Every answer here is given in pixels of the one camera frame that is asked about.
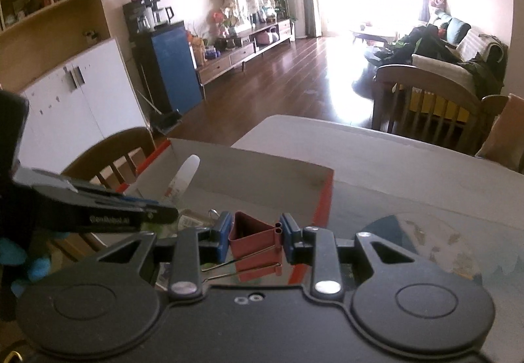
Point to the white green glue pen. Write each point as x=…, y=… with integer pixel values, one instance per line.
x=184, y=178

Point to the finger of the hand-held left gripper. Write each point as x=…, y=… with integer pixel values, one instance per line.
x=139, y=201

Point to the black coffee maker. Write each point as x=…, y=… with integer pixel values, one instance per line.
x=143, y=15

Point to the pink plush toy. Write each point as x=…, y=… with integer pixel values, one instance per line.
x=439, y=2

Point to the yellow cloth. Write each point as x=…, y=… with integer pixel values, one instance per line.
x=438, y=105

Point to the wooden wall shelf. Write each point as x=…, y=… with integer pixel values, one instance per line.
x=49, y=19

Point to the black cabinet with blue panel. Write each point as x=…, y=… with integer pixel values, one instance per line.
x=172, y=64

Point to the person's left hand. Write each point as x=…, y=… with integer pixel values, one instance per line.
x=37, y=269

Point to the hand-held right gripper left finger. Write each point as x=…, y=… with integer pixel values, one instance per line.
x=223, y=232

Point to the broom with dustpan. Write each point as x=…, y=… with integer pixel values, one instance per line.
x=166, y=121

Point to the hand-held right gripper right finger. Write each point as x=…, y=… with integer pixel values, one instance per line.
x=288, y=236

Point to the wooden tv cabinet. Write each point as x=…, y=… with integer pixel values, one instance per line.
x=229, y=60

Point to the white cupboard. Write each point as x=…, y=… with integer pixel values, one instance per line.
x=82, y=109

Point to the sofa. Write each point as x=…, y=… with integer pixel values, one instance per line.
x=466, y=47

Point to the red binder clip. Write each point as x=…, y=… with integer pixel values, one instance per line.
x=251, y=238

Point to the red cardboard box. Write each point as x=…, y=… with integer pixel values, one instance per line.
x=254, y=174

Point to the oval coffee table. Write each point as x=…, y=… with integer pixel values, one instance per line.
x=374, y=33

